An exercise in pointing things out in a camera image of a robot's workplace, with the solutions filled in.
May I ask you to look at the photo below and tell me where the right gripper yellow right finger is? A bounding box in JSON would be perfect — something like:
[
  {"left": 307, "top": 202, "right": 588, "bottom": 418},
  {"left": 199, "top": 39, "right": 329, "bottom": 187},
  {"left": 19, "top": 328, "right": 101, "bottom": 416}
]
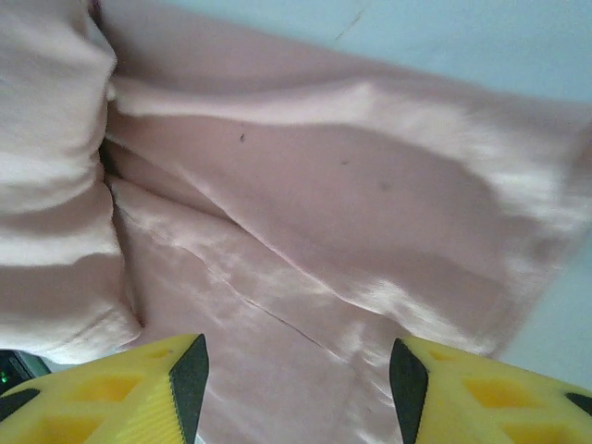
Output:
[{"left": 389, "top": 335, "right": 592, "bottom": 444}]

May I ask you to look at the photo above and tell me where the aluminium rail frame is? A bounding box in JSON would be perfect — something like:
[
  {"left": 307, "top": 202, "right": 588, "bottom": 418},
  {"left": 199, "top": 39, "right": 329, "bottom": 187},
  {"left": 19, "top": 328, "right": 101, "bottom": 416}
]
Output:
[{"left": 0, "top": 350, "right": 53, "bottom": 388}]

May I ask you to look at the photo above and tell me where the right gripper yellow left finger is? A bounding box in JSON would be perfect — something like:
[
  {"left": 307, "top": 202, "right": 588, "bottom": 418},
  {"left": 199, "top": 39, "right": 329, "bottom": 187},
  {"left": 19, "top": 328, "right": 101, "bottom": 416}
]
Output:
[{"left": 0, "top": 332, "right": 211, "bottom": 444}]

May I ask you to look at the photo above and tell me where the pink t-shirt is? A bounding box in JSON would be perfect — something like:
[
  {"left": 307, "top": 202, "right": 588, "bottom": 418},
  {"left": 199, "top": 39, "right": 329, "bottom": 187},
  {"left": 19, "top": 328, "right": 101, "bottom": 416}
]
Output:
[{"left": 0, "top": 0, "right": 592, "bottom": 444}]

